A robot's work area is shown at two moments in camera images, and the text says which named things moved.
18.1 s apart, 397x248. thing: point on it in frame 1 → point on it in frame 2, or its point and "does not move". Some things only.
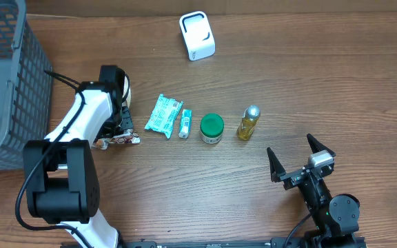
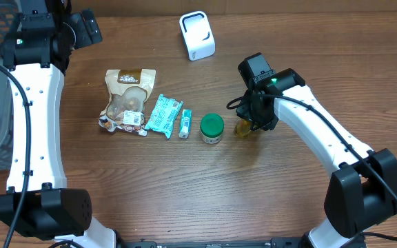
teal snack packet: (163, 118) does not move
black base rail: (315, 241) does not move
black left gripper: (125, 123) → (90, 26)
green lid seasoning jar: (211, 126) does not move
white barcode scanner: (198, 35) does not move
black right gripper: (293, 177) → (245, 113)
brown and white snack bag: (125, 133) → (127, 90)
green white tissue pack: (185, 125) does not move
